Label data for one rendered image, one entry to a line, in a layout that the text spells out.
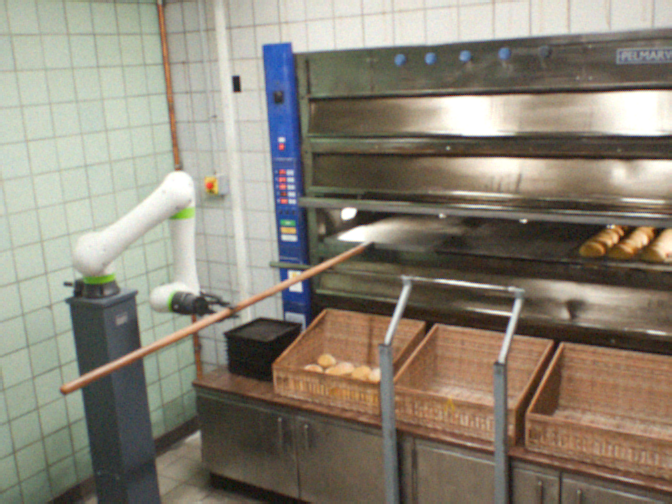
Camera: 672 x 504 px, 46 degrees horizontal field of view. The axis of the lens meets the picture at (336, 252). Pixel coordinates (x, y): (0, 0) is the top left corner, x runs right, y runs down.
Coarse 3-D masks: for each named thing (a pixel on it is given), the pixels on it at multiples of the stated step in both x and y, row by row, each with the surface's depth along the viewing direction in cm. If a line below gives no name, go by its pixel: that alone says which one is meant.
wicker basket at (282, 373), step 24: (336, 312) 391; (312, 336) 385; (336, 336) 391; (360, 336) 384; (384, 336) 377; (408, 336) 370; (288, 360) 369; (312, 360) 387; (336, 360) 391; (360, 360) 384; (288, 384) 358; (312, 384) 350; (336, 384) 343; (360, 384) 336; (360, 408) 339
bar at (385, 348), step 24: (288, 264) 358; (408, 288) 324; (480, 288) 308; (504, 288) 303; (384, 360) 313; (504, 360) 288; (384, 384) 316; (504, 384) 287; (384, 408) 318; (504, 408) 289; (384, 432) 321; (504, 432) 291; (384, 456) 324; (504, 456) 294; (504, 480) 296
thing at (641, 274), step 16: (384, 256) 373; (400, 256) 368; (416, 256) 364; (432, 256) 359; (448, 256) 355; (464, 256) 350; (480, 256) 348; (496, 256) 346; (512, 256) 344; (544, 272) 332; (560, 272) 328; (576, 272) 324; (592, 272) 321; (608, 272) 317; (624, 272) 314; (640, 272) 310; (656, 272) 308
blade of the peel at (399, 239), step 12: (360, 228) 416; (372, 228) 414; (384, 228) 412; (324, 240) 391; (336, 240) 387; (348, 240) 383; (360, 240) 390; (372, 240) 389; (384, 240) 387; (396, 240) 385; (408, 240) 383; (420, 240) 382; (432, 240) 380; (444, 240) 379
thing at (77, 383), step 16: (352, 256) 360; (304, 272) 332; (272, 288) 312; (240, 304) 296; (208, 320) 281; (176, 336) 268; (144, 352) 256; (112, 368) 245; (64, 384) 233; (80, 384) 235
